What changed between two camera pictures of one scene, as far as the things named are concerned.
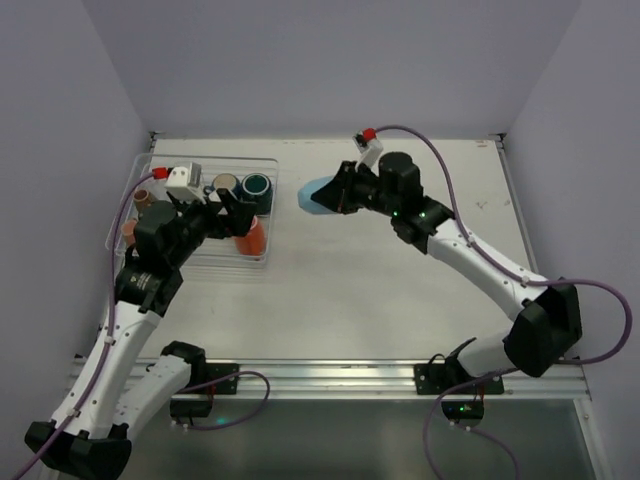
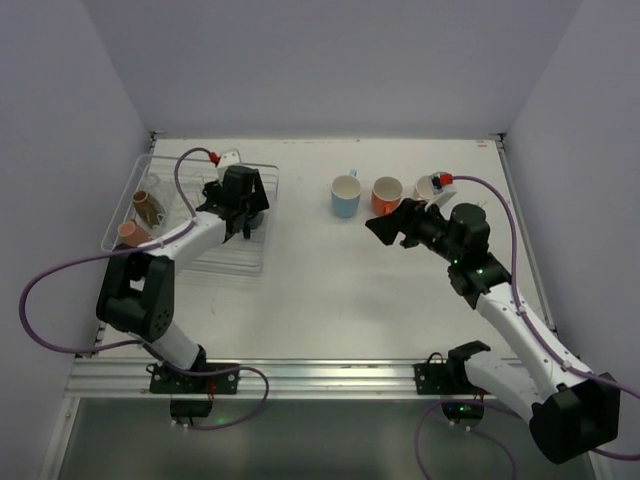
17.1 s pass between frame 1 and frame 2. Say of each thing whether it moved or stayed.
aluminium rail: stayed
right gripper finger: moved
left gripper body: moved
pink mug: stayed
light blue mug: moved
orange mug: moved
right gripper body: moved
